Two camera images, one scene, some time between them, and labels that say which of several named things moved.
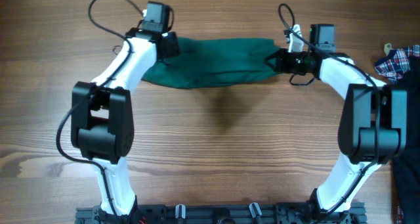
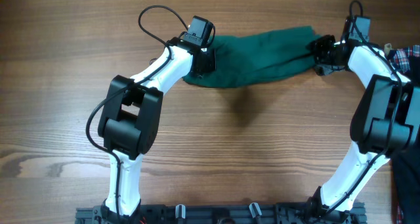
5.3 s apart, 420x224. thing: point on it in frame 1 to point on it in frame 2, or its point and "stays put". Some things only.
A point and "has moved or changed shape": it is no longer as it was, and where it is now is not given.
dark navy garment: x=405 y=169 stays put
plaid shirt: x=398 y=62 stays put
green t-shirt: x=197 y=62 has moved or changed shape
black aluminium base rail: x=309 y=213 stays put
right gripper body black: x=294 y=62 to x=324 y=57
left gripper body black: x=171 y=46 to x=208 y=62
